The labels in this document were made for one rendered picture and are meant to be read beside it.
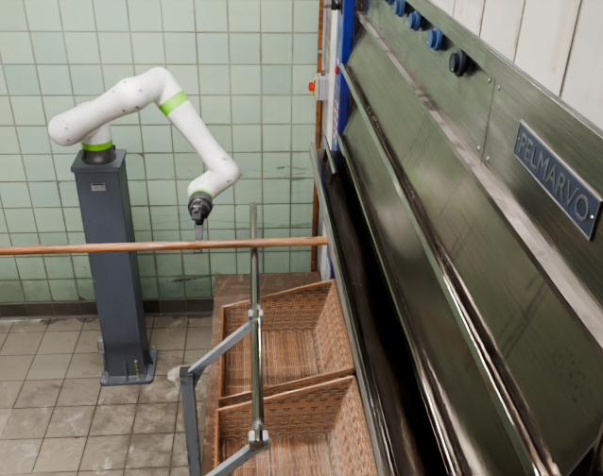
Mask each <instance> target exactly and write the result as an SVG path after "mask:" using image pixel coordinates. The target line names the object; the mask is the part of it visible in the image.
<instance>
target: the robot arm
mask: <svg viewBox="0 0 603 476"><path fill-rule="evenodd" d="M153 102H154V103H155V105H156V106H157V107H158V108H159V109H160V111H161V112H162V113H163V114H164V115H165V116H166V119H167V120H168V121H169V122H170V123H171V124H172V125H173V126H174V127H175V128H176V129H177V130H178V131H179V132H180V133H181V135H182V136H183V137H184V138H185V139H186V141H187V142H188V143H189V144H190V145H191V146H192V147H193V148H194V150H195V151H196V152H197V154H198V155H199V157H200V158H201V160H202V161H203V162H204V163H205V165H206V166H207V168H208V171H207V172H206V173H205V174H203V175H202V176H200V177H198V178H196V179H194V180H193V181H192V182H191V183H190V185H189V187H188V196H189V200H188V204H186V206H187V207H188V211H189V213H190V216H191V217H192V218H191V219H192V220H194V222H195V229H196V241H203V229H204V220H205V219H206V218H207V217H208V216H209V214H210V213H211V211H212V209H213V207H214V206H216V204H214V203H213V200H214V199H215V198H216V197H217V196H218V195H219V194H221V193H222V192H223V191H225V190H226V189H228V188H229V187H231V186H232V185H234V184H235V183H236V182H237V181H238V180H239V177H240V169H239V166H238V165H237V163H236V162H235V161H234V160H233V159H232V158H231V157H230V156H229V155H228V154H227V153H226V152H225V150H224V149H223V148H222V147H221V145H220V144H219V143H218V142H217V140H216V139H215V137H214V136H213V135H212V133H211V132H210V131H209V129H208V128H207V127H206V126H205V124H204V123H203V121H202V120H201V118H200V117H199V115H198V113H197V111H196V109H195V107H194V106H193V104H192V102H191V100H189V99H188V97H187V95H186V94H185V92H184V91H183V89H182V88H181V86H180V85H179V83H178V82H177V80H176V79H175V78H174V77H173V76H172V75H171V73H170V72H169V71H167V70H166V69H164V68H162V67H155V68H152V69H150V70H148V71H146V72H144V73H143V74H141V75H139V76H134V77H130V78H125V79H123V80H121V81H120V82H118V83H117V84H116V85H115V86H114V87H112V88H111V89H110V90H108V91H107V92H105V93H104V94H102V95H101V96H99V97H98V98H97V99H95V100H93V101H88V102H84V103H81V104H79V105H77V106H76V107H75V108H73V109H71V110H68V111H66V112H64V113H61V114H59V115H56V116H55V117H54V118H52V119H51V121H50V123H49V125H48V134H49V136H50V138H51V139H52V141H53V142H54V143H56V144H57V145H61V146H70V145H75V144H77V143H79V142H81V143H82V146H83V152H82V155H81V161H82V162H84V163H86V164H90V165H101V164H106V163H110V162H113V161H114V160H115V159H116V153H115V152H114V150H115V144H112V132H111V124H110V121H113V120H115V119H117V118H120V117H122V116H125V115H128V114H131V113H135V112H137V111H141V110H142V109H143V108H145V107H146V106H147V105H149V104H151V103H153ZM196 224H197V226H196Z"/></svg>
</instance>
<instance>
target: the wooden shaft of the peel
mask: <svg viewBox="0 0 603 476"><path fill-rule="evenodd" d="M328 245H329V244H328V240H327V236H325V237H295V238H265V239H234V240H204V241H173V242H143V243H112V244H82V245H52V246H0V256H5V255H34V254H63V253H93V252H122V251H151V250H181V249H210V248H240V247H298V246H328Z"/></svg>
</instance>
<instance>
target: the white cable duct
mask: <svg viewBox="0 0 603 476"><path fill-rule="evenodd" d="M336 22H337V10H332V25H331V48H330V71H329V93H328V116H327V140H328V144H329V146H330V149H331V145H332V124H333V104H334V84H335V63H336ZM325 236H327V235H326V230H325V227H324V222H323V230H322V237H325ZM326 248H327V246H322V252H321V278H322V281H325V269H326Z"/></svg>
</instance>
